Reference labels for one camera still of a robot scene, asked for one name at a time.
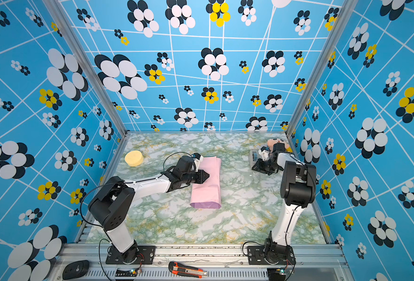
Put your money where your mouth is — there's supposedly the purple wrapping paper sheet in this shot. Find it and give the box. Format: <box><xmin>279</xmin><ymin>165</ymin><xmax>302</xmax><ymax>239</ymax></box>
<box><xmin>190</xmin><ymin>157</ymin><xmax>222</xmax><ymax>209</ymax></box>

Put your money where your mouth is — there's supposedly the small grey white device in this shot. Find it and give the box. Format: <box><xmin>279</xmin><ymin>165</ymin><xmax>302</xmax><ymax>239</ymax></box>
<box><xmin>249</xmin><ymin>150</ymin><xmax>260</xmax><ymax>167</ymax></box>

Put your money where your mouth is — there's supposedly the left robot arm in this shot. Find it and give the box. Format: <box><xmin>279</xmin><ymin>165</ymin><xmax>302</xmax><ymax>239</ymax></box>
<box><xmin>88</xmin><ymin>153</ymin><xmax>209</xmax><ymax>264</ymax></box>

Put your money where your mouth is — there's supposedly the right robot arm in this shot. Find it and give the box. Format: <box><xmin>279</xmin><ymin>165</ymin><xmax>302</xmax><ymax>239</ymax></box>
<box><xmin>251</xmin><ymin>151</ymin><xmax>317</xmax><ymax>265</ymax></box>

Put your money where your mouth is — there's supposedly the pink plush doll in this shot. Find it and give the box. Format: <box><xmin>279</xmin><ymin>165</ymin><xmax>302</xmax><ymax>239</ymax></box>
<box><xmin>267</xmin><ymin>138</ymin><xmax>290</xmax><ymax>151</ymax></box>

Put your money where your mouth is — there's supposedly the yellow round sponge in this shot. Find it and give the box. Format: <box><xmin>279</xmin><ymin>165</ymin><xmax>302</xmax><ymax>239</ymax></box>
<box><xmin>125</xmin><ymin>151</ymin><xmax>144</xmax><ymax>167</ymax></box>

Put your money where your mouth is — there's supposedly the orange black utility knife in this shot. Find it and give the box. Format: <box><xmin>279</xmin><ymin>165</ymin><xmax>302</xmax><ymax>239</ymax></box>
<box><xmin>168</xmin><ymin>261</ymin><xmax>208</xmax><ymax>279</ymax></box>

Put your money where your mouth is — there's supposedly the right small circuit board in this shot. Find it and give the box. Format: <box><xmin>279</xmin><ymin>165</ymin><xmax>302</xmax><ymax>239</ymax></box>
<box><xmin>267</xmin><ymin>268</ymin><xmax>287</xmax><ymax>281</ymax></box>

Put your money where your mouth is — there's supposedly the small circuit board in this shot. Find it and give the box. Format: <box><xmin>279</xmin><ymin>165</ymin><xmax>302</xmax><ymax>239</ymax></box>
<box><xmin>267</xmin><ymin>268</ymin><xmax>287</xmax><ymax>281</ymax></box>
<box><xmin>115</xmin><ymin>269</ymin><xmax>139</xmax><ymax>277</ymax></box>

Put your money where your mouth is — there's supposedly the left small circuit board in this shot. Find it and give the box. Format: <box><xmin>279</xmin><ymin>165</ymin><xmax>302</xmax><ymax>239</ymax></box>
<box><xmin>115</xmin><ymin>269</ymin><xmax>139</xmax><ymax>277</ymax></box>

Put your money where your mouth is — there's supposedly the black computer mouse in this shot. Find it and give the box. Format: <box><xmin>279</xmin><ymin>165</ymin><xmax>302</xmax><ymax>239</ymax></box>
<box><xmin>62</xmin><ymin>260</ymin><xmax>90</xmax><ymax>281</ymax></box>

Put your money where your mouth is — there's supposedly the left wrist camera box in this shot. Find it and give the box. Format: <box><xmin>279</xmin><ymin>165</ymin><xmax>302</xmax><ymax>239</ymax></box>
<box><xmin>191</xmin><ymin>153</ymin><xmax>203</xmax><ymax>162</ymax></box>

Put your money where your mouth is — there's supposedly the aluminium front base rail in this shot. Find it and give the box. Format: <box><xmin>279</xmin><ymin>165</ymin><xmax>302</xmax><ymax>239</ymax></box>
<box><xmin>48</xmin><ymin>244</ymin><xmax>355</xmax><ymax>281</ymax></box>

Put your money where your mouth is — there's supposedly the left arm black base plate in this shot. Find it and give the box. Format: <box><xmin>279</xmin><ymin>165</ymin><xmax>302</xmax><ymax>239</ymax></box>
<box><xmin>105</xmin><ymin>246</ymin><xmax>156</xmax><ymax>265</ymax></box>

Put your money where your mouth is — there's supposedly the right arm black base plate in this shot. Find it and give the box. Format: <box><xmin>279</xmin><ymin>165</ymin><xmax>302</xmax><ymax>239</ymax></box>
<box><xmin>247</xmin><ymin>246</ymin><xmax>297</xmax><ymax>266</ymax></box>

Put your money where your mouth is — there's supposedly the aluminium frame post left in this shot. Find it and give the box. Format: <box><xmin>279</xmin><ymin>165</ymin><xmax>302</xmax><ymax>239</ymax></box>
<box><xmin>43</xmin><ymin>1</ymin><xmax>127</xmax><ymax>138</ymax></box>

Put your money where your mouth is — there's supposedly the aluminium frame post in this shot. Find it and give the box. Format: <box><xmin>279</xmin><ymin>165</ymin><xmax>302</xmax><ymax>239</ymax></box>
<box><xmin>43</xmin><ymin>1</ymin><xmax>127</xmax><ymax>138</ymax></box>
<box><xmin>286</xmin><ymin>0</ymin><xmax>358</xmax><ymax>140</ymax></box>

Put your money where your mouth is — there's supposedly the aluminium frame post right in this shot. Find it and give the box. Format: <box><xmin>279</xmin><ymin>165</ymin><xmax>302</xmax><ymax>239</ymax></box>
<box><xmin>286</xmin><ymin>0</ymin><xmax>358</xmax><ymax>140</ymax></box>

